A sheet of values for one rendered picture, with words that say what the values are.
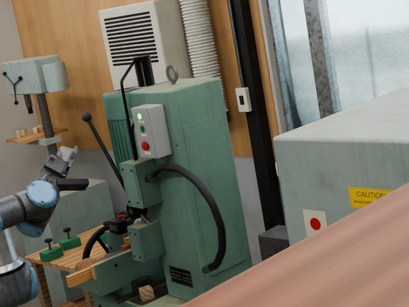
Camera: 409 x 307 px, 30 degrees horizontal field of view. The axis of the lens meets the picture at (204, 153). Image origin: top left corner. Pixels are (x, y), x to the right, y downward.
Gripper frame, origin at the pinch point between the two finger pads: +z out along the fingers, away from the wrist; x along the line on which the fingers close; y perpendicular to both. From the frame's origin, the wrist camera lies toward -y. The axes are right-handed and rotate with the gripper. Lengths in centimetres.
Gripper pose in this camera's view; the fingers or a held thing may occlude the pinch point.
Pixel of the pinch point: (76, 150)
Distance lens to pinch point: 269.4
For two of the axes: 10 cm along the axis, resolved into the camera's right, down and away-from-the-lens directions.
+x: -4.2, 4.9, 7.6
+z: 2.7, -7.4, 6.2
